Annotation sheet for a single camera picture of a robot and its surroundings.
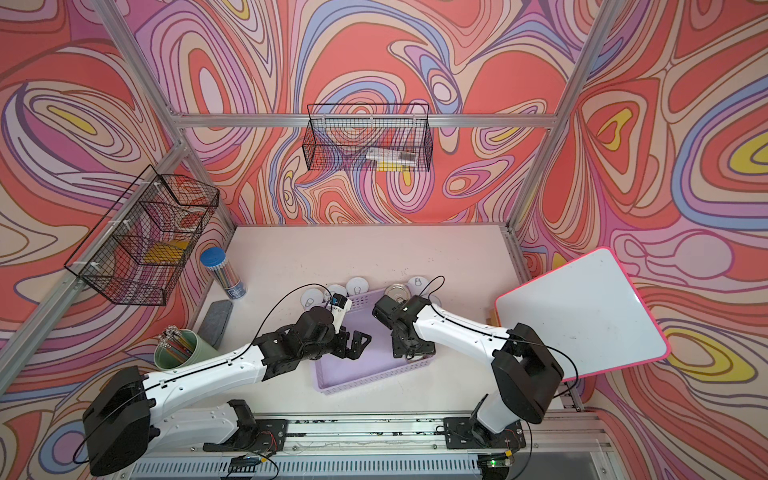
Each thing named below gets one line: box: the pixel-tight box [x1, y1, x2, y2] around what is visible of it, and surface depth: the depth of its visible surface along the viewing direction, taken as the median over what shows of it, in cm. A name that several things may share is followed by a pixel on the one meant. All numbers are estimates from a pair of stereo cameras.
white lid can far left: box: [300, 285, 325, 312], surface depth 94 cm
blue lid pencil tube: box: [200, 247, 247, 300], surface depth 92 cm
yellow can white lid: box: [407, 276, 430, 297], surface depth 98 cm
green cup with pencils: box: [154, 325, 220, 371], surface depth 75 cm
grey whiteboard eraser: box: [198, 299, 233, 350], surface depth 93 cm
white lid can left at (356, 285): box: [346, 276, 369, 297], surface depth 98 cm
